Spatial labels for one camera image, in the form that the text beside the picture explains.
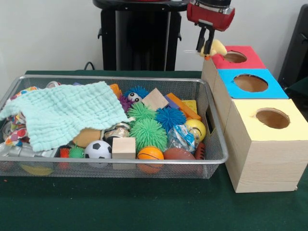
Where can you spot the small soccer ball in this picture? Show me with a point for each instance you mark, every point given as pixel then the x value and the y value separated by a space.
pixel 98 149

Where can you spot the blue spiky rubber ball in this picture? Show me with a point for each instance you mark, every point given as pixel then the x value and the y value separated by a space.
pixel 170 118

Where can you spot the mint green waffle cloth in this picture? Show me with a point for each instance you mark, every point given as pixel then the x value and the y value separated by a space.
pixel 60 110

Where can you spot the small brown football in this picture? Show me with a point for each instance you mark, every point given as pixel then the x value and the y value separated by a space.
pixel 179 154

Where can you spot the dark green tablecloth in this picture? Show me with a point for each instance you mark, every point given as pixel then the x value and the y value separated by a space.
pixel 300 89
pixel 144 204

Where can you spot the wooden box with three holes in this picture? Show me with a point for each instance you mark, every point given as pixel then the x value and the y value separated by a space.
pixel 264 163

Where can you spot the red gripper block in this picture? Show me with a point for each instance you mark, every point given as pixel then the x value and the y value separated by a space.
pixel 209 19

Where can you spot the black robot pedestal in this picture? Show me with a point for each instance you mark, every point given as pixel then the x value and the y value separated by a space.
pixel 144 36

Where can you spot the green spiky rubber ball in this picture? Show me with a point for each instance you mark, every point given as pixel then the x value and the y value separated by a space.
pixel 148 133

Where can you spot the small orange basketball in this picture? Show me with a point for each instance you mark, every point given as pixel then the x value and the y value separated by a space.
pixel 150 152

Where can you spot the clear plastic packet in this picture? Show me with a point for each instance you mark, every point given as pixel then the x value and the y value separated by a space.
pixel 181 139

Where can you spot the plain wooden block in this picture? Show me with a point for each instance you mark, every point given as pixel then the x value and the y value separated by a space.
pixel 155 99
pixel 124 146

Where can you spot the yellow plush duck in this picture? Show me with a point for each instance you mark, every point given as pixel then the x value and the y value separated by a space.
pixel 218 47

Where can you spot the yellow ball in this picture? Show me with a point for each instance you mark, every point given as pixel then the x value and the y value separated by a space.
pixel 197 128

